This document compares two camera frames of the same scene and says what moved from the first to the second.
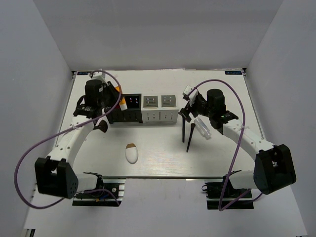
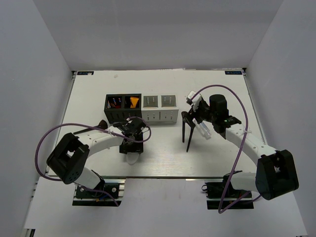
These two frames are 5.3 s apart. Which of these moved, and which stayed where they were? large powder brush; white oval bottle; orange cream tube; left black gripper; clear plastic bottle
Moved: orange cream tube; left black gripper
Stayed: white oval bottle; clear plastic bottle; large powder brush
